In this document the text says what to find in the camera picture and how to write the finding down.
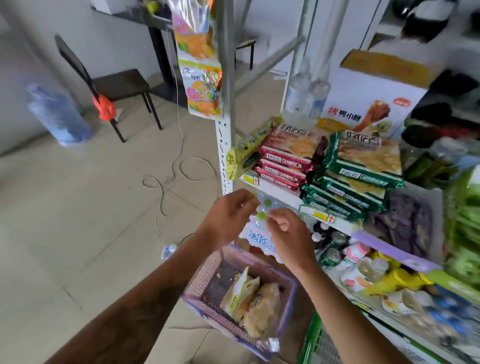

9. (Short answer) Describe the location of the purple plastic shopping basket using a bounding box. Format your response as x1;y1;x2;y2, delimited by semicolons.
181;244;299;361

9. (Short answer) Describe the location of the pile of green packets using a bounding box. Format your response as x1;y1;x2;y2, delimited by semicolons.
442;165;480;289

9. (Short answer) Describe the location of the person's left hand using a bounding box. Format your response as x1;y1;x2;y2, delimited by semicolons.
197;188;260;249

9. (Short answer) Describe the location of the green drink can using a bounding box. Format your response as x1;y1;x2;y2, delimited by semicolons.
320;247;343;268
330;230;349;249

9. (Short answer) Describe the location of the yellow green cracker packet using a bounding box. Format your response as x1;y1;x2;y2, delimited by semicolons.
220;266;261;322
226;115;284;182

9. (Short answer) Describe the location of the red cracker packet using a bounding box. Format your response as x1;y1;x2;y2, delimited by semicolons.
259;123;331;174
255;167;301;193
259;159;307;184

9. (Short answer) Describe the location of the purple plastic tray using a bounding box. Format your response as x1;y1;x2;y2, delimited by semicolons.
352;183;446;274

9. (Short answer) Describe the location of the white bottle with pink cap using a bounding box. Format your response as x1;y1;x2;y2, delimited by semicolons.
344;241;372;264

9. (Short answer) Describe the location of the person's right hand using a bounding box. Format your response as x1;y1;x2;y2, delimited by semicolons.
266;208;320;277

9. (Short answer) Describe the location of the orange plastic bag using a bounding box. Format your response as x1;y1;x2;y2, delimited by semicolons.
92;94;118;123

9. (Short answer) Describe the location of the white printed carton box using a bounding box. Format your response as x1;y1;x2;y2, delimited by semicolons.
319;49;444;140

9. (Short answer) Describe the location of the person's right forearm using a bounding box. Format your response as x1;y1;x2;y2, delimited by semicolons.
295;259;411;364

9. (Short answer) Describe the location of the hanging orange snack packet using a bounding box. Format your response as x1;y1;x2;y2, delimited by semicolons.
178;56;224;121
167;0;216;61

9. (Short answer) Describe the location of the clear water bottle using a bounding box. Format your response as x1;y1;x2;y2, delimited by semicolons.
286;56;313;113
303;62;331;121

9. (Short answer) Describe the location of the purple snack packet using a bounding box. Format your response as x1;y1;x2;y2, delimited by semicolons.
375;189;436;259

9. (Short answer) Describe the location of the black bowl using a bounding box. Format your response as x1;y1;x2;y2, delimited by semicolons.
400;0;460;43

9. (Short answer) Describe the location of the person's left forearm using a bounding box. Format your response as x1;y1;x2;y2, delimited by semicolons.
44;229;211;364

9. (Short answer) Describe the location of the black chair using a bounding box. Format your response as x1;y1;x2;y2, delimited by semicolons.
54;34;164;143

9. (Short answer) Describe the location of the white metal shelf rack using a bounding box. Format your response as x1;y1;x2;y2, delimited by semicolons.
213;0;480;364

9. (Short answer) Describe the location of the blue water jug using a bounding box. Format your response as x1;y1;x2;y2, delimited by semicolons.
26;83;95;147

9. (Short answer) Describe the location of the yellow plastic bottle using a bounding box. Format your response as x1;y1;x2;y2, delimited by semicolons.
361;252;436;298

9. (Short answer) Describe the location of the black table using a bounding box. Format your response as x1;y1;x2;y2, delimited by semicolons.
91;0;189;108

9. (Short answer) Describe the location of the wrapped pack of water bottles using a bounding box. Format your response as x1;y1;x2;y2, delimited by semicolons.
238;190;305;264

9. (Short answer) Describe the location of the beige biscuit packet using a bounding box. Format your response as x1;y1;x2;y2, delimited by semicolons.
242;282;283;340

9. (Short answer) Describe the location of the green plastic crate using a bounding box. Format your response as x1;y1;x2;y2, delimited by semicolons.
298;311;340;364

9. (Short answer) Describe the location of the white cable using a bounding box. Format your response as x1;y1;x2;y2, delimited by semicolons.
142;22;219;242

